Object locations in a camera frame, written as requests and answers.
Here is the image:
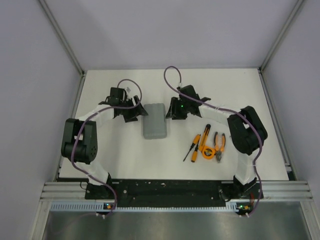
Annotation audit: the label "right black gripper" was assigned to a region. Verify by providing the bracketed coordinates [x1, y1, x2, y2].
[165, 97, 190, 121]

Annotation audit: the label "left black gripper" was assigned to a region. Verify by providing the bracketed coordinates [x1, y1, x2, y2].
[119, 95, 148, 123]

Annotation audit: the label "grey plastic tool case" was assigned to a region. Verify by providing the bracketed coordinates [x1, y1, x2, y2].
[142, 103, 168, 140]

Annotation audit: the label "orange black screwdriver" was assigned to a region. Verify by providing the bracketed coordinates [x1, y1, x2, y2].
[191, 144, 199, 163]
[183, 134, 201, 162]

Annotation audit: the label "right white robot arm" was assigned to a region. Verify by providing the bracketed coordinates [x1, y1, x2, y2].
[166, 85, 268, 198]

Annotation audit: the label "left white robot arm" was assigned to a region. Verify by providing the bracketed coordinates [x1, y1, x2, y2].
[61, 87, 148, 199]

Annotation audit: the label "orange black utility knife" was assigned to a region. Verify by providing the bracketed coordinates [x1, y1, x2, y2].
[198, 124, 211, 152]

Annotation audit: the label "orange tape measure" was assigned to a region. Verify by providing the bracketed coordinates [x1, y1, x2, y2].
[202, 146, 216, 160]

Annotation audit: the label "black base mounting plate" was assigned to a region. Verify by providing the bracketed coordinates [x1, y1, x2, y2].
[85, 178, 263, 207]

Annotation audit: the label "orange handled pliers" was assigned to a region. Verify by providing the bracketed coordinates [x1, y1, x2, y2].
[213, 131, 226, 163]

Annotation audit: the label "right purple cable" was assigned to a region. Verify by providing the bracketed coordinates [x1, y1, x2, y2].
[163, 65, 263, 218]

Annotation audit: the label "purple cable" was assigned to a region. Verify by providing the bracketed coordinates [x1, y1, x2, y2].
[163, 65, 263, 218]
[70, 78, 144, 219]

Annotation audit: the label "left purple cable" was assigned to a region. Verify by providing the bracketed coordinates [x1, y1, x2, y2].
[70, 78, 144, 219]

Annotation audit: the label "aluminium front frame rail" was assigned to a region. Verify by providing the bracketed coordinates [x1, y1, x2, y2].
[40, 179, 313, 201]

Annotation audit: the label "grey slotted cable duct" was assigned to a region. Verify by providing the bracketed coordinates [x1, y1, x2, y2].
[50, 201, 249, 213]

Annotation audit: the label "left aluminium corner post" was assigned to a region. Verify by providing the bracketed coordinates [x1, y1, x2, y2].
[36, 0, 85, 76]

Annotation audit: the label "aluminium corner post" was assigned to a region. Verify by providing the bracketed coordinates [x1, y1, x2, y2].
[259, 0, 307, 72]
[36, 0, 85, 76]

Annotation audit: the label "right aluminium corner post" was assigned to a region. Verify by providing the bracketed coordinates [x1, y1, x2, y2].
[259, 0, 307, 72]

